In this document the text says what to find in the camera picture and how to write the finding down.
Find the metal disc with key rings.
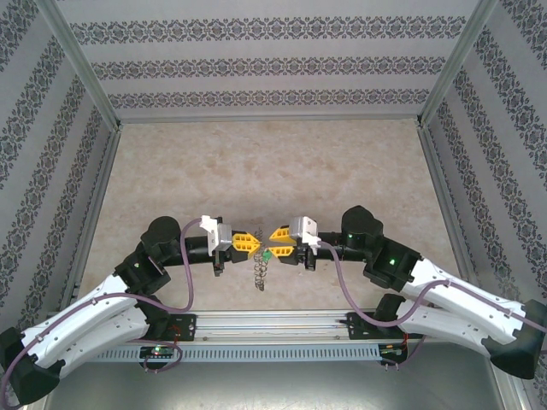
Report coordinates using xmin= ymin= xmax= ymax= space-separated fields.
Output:
xmin=251 ymin=228 xmax=273 ymax=292

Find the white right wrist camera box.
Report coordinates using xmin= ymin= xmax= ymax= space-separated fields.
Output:
xmin=288 ymin=215 xmax=321 ymax=249

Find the slotted grey cable duct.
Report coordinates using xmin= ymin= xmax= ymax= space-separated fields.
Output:
xmin=91 ymin=341 xmax=409 ymax=364

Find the aluminium right corner post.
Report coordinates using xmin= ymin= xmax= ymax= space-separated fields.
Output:
xmin=415 ymin=0 xmax=501 ymax=128

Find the steel base sheet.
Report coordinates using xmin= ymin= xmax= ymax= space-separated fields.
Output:
xmin=42 ymin=360 xmax=525 ymax=410

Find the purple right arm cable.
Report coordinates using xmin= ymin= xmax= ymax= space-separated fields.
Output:
xmin=318 ymin=239 xmax=547 ymax=330

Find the aluminium right floor rail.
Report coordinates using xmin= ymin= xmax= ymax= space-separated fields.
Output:
xmin=416 ymin=126 xmax=531 ymax=410

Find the aluminium floor rail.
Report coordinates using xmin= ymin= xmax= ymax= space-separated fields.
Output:
xmin=416 ymin=126 xmax=531 ymax=410
xmin=63 ymin=126 xmax=124 ymax=308
xmin=115 ymin=111 xmax=424 ymax=126

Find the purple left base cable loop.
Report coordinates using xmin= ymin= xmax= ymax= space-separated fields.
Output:
xmin=143 ymin=341 xmax=184 ymax=376

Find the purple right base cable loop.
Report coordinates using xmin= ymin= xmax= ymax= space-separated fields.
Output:
xmin=382 ymin=327 xmax=428 ymax=372

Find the aluminium rear floor rail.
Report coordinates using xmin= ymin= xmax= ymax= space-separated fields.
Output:
xmin=115 ymin=111 xmax=424 ymax=126

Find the aluminium left floor rail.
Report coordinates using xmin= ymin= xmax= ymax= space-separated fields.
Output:
xmin=63 ymin=126 xmax=124 ymax=308

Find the aluminium left corner post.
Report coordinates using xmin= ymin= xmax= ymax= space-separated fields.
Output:
xmin=36 ymin=0 xmax=123 ymax=129

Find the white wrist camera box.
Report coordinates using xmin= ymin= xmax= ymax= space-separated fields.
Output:
xmin=288 ymin=215 xmax=321 ymax=249
xmin=200 ymin=214 xmax=234 ymax=259

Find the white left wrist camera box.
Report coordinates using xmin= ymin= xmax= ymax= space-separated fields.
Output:
xmin=200 ymin=214 xmax=234 ymax=259

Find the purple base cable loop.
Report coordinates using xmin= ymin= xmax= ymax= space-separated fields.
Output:
xmin=143 ymin=341 xmax=184 ymax=376
xmin=382 ymin=327 xmax=428 ymax=372

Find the aluminium mounting rail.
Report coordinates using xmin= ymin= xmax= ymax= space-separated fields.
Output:
xmin=168 ymin=310 xmax=385 ymax=342

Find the aluminium corner post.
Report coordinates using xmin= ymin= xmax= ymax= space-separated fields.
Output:
xmin=36 ymin=0 xmax=123 ymax=129
xmin=415 ymin=0 xmax=501 ymax=128

